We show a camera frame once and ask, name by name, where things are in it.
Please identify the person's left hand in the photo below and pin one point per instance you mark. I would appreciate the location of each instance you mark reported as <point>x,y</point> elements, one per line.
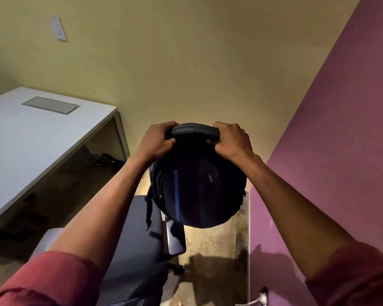
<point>154,143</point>

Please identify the person's right hand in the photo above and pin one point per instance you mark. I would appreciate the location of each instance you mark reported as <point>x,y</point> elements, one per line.
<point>234,143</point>

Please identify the black backpack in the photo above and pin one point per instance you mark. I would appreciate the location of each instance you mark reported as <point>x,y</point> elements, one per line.
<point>198,188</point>

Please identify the black office chair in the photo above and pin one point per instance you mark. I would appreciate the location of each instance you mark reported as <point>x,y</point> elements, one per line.
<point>137,239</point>

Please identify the person's left forearm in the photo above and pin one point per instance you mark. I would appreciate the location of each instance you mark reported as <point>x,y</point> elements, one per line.
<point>99,219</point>

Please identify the person's right forearm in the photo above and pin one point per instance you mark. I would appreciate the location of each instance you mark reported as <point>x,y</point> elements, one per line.
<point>290,213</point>

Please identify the black power strip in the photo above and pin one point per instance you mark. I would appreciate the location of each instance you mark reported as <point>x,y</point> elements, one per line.
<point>110,161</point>

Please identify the grey table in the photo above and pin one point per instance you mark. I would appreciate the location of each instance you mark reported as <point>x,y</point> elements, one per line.
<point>25,140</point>

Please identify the maroon left sleeve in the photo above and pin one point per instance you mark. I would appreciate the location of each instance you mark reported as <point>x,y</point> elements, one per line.
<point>51,280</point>

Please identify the maroon sleeve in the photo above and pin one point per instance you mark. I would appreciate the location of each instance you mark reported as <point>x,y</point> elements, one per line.
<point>51,280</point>
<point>354,277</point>

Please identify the maroon right sleeve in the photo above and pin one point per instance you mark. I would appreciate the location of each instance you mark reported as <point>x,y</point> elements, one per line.
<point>354,277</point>

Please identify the white wall switch plate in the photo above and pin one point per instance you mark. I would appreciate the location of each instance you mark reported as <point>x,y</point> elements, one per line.
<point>58,28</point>

